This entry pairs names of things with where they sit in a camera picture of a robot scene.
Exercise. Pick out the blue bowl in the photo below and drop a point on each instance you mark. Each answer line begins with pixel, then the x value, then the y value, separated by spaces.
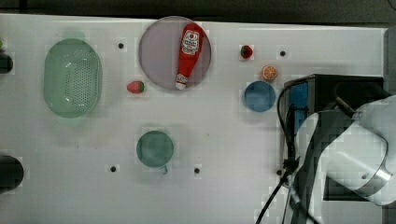
pixel 259 96

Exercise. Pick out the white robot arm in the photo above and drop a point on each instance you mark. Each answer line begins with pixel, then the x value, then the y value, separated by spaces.
pixel 357 152

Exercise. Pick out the red green toy strawberry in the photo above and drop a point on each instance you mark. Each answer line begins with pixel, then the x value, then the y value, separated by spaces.
pixel 246 52

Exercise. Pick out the green mug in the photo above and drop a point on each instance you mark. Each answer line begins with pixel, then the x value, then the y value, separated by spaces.
pixel 155 149

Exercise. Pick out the black cylinder cup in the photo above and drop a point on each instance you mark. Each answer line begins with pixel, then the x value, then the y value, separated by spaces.
pixel 11 173
pixel 6 63

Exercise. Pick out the green plastic colander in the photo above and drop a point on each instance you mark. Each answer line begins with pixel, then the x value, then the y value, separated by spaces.
pixel 72 76

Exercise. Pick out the black toaster oven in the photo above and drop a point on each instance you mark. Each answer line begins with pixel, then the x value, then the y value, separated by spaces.
pixel 305 96

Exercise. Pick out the orange slice toy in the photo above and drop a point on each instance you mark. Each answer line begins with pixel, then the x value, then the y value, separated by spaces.
pixel 269 72

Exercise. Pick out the grey round plate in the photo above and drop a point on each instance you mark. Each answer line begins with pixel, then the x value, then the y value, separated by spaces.
pixel 159 49

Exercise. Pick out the red ketchup bottle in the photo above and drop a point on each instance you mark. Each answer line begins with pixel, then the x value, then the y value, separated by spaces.
pixel 190 49

